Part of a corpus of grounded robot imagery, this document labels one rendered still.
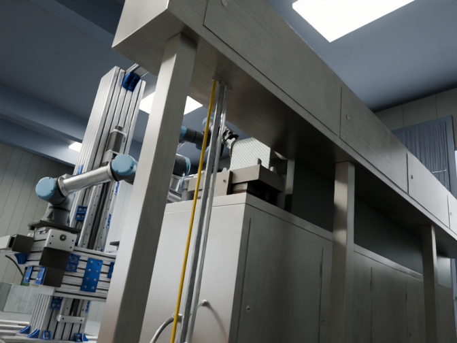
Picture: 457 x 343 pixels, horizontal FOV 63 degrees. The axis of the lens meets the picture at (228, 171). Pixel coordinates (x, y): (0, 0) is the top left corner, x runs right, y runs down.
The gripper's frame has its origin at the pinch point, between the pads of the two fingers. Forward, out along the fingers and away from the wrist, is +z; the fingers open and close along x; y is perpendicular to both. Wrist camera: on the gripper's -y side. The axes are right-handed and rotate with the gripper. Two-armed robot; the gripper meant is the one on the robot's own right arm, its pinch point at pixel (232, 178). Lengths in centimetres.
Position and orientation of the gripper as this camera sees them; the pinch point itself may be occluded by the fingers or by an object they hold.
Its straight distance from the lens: 177.8
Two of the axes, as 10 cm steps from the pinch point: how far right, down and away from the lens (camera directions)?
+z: 7.3, -1.5, -6.7
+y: 1.3, -9.3, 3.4
